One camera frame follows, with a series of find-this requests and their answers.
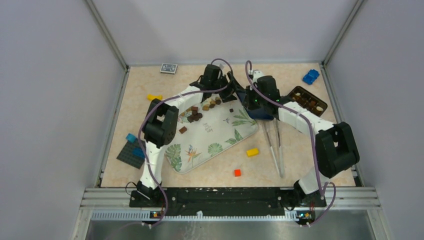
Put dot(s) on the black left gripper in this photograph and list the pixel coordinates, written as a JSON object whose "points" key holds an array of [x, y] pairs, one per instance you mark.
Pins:
{"points": [[227, 96]]}

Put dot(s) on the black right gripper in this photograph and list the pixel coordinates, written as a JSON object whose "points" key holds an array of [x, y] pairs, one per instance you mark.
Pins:
{"points": [[249, 90]]}

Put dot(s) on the blue chocolate box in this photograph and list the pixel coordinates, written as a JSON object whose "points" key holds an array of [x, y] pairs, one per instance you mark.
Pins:
{"points": [[308, 100]]}

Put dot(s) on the clear plastic tongs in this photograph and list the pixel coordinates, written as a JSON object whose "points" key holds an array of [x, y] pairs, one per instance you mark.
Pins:
{"points": [[273, 137]]}

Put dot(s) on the dark blue box lid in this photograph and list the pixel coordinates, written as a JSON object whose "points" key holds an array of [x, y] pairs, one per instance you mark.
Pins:
{"points": [[256, 114]]}

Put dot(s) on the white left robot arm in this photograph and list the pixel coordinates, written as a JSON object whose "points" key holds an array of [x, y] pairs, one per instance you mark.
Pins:
{"points": [[159, 128]]}

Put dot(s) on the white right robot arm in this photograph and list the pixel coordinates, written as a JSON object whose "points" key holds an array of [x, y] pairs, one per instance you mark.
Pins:
{"points": [[333, 145]]}

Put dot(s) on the brown rectangular chocolate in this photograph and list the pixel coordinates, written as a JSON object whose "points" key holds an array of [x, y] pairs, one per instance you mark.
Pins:
{"points": [[183, 130]]}

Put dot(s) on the pile of assorted chocolates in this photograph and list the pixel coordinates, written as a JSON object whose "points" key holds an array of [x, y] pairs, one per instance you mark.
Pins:
{"points": [[196, 112]]}

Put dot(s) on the blue toy car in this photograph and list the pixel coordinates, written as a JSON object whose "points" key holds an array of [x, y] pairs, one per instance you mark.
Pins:
{"points": [[311, 76]]}

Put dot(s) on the playing card deck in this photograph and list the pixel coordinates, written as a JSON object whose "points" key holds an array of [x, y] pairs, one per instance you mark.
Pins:
{"points": [[168, 68]]}

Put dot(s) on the floral serving tray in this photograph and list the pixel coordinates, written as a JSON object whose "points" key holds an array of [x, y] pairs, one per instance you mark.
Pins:
{"points": [[215, 133]]}

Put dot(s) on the yellow curved block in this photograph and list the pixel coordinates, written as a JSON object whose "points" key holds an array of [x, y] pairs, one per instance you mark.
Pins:
{"points": [[151, 97]]}

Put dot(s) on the yellow lego brick right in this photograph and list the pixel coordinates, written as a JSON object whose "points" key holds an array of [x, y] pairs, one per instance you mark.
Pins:
{"points": [[252, 152]]}

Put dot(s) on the red lego cube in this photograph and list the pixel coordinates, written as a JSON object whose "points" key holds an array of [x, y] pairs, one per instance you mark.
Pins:
{"points": [[237, 173]]}

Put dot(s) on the grey lego baseplate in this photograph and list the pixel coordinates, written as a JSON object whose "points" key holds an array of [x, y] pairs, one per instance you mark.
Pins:
{"points": [[132, 154]]}

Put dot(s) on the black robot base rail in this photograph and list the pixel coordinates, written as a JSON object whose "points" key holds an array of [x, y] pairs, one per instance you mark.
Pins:
{"points": [[226, 201]]}

